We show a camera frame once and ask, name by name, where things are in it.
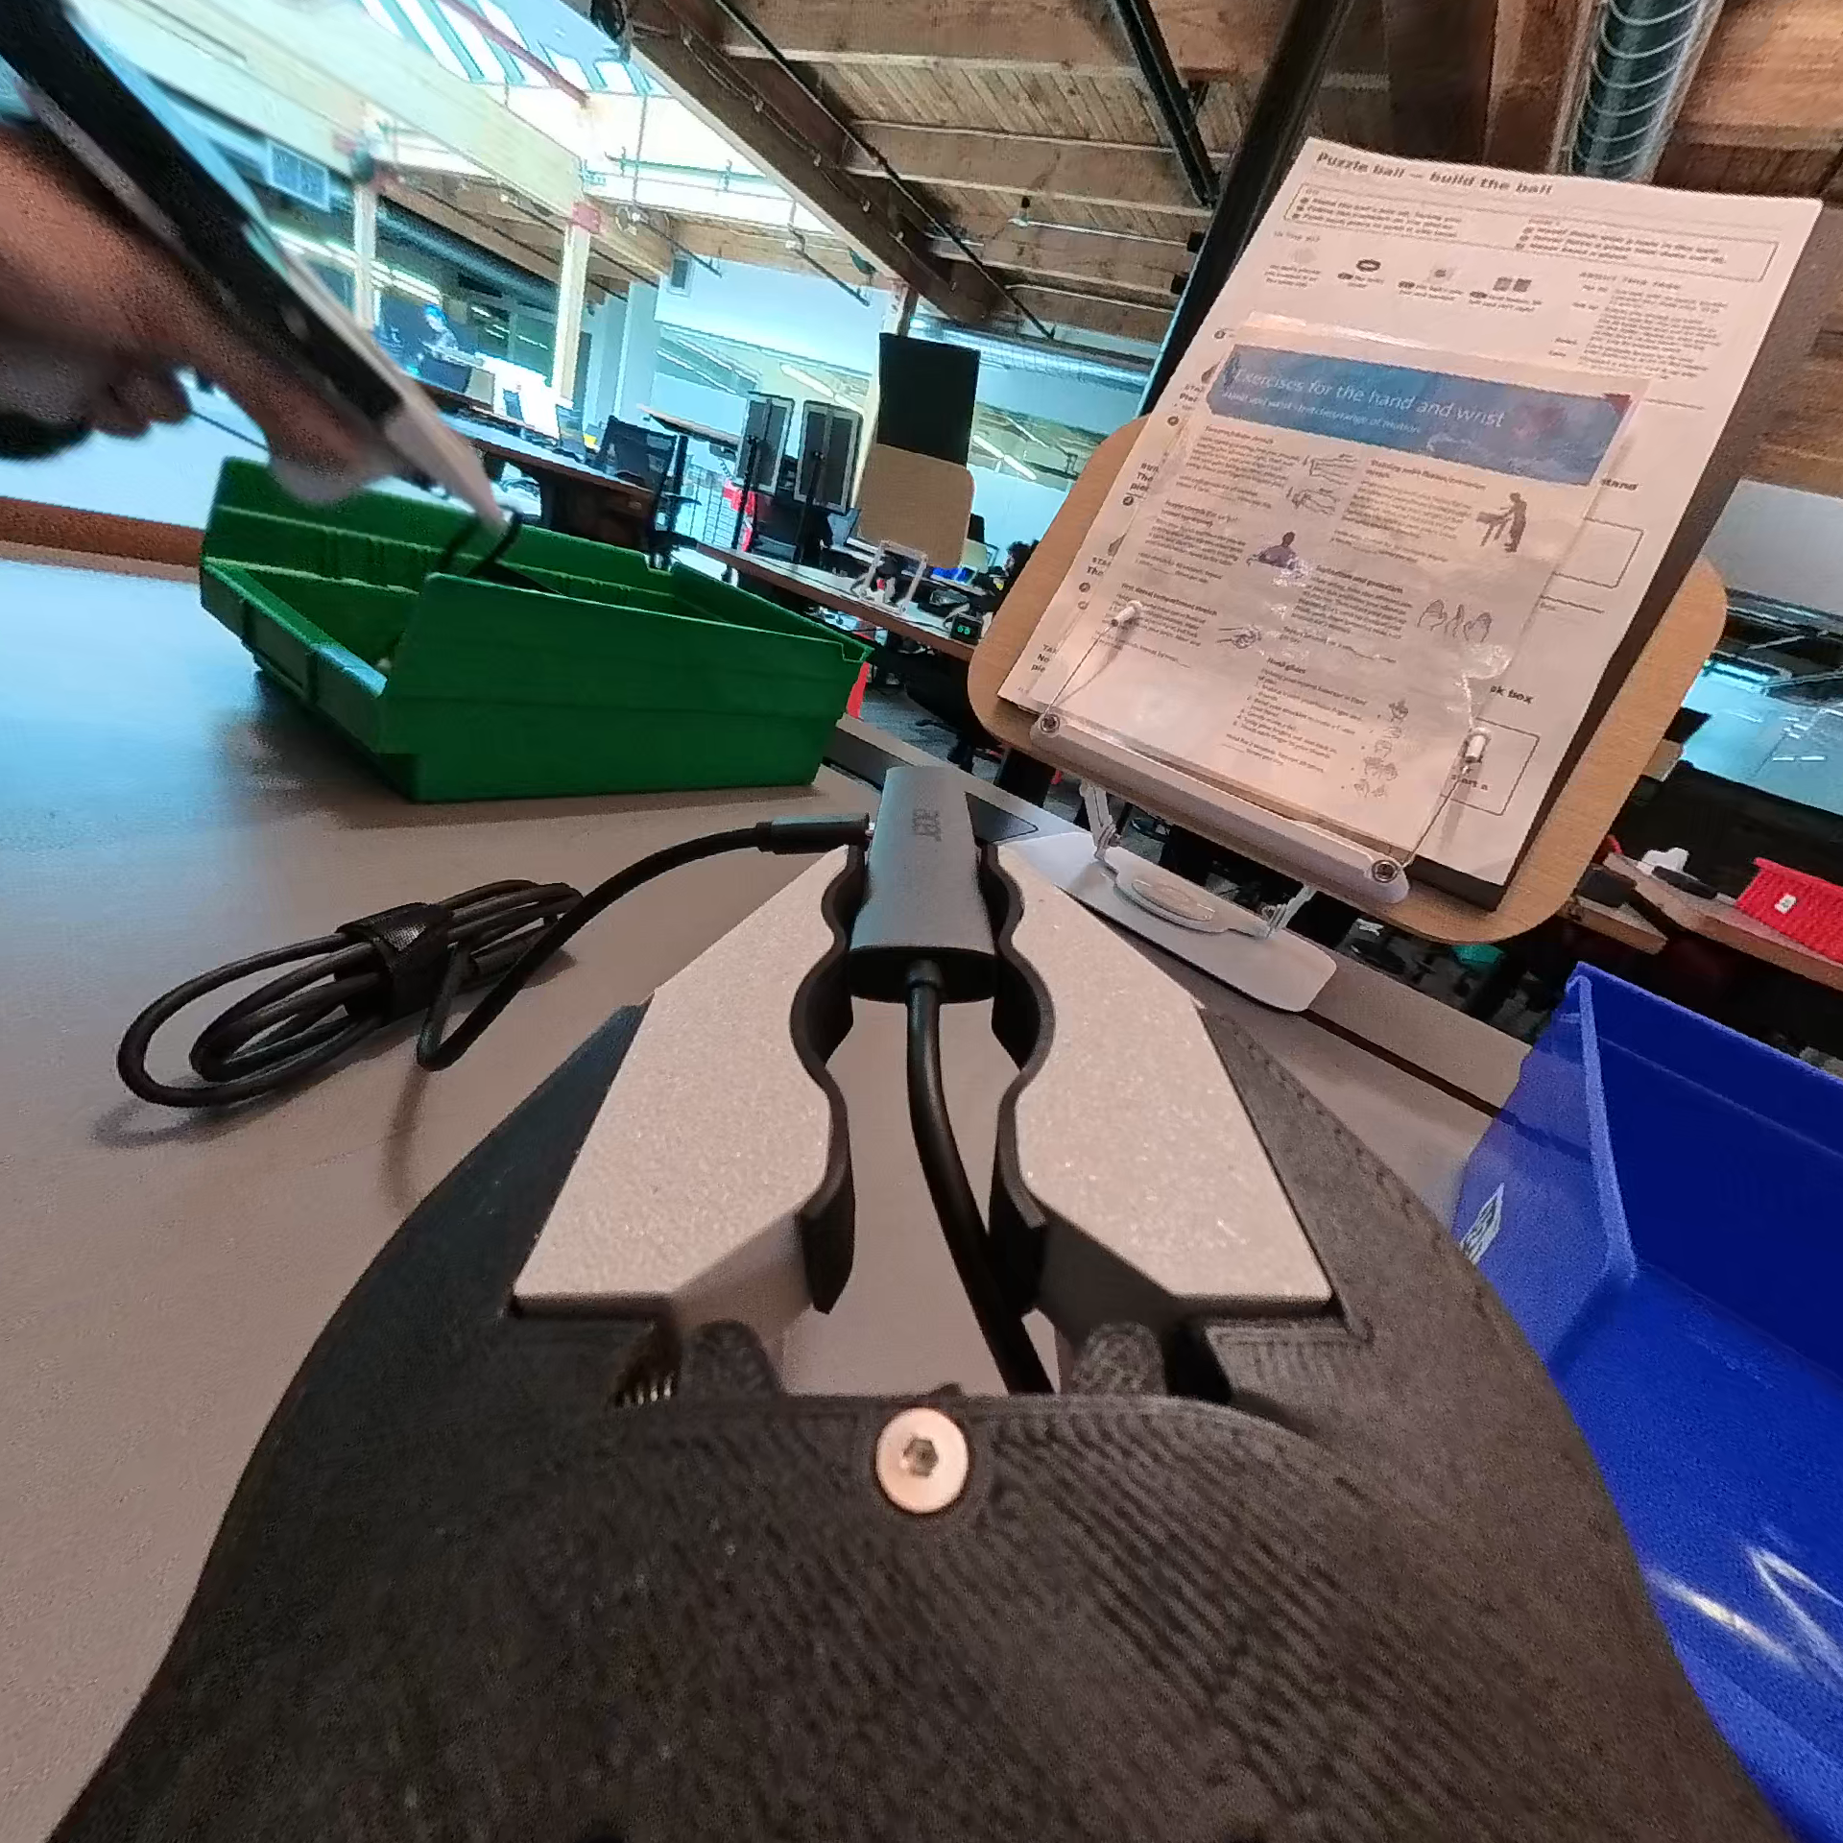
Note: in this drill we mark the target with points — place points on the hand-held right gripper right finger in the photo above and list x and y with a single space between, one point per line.
1165 1137

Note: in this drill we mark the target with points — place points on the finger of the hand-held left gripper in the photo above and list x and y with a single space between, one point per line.
390 454

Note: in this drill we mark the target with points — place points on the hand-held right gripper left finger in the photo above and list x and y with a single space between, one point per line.
676 1137

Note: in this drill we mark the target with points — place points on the green plastic bin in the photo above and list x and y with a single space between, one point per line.
576 706

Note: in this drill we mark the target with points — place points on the dark grey USB hub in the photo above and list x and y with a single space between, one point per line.
923 879

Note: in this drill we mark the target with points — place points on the grey desk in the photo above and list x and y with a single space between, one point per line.
216 1295

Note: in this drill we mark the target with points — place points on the person's left hand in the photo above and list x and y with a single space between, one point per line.
86 288

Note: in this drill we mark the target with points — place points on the small wooden stand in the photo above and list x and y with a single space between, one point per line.
915 504

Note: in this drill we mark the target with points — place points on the black panel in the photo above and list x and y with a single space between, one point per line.
929 389

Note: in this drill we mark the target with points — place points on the blue plastic bin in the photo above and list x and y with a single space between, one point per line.
1698 1295

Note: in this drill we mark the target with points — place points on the wooden document stand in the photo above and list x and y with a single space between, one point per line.
1627 805

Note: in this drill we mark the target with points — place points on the clear sleeve with exercise sheet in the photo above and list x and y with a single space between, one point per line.
1367 576

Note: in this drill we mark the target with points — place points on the red plastic bin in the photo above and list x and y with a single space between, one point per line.
1793 907

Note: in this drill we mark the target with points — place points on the white instruction sheet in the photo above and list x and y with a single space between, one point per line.
1513 231

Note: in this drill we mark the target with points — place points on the black metal post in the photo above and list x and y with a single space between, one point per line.
1266 143

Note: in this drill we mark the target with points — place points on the silver ventilation duct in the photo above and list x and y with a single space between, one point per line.
1641 86

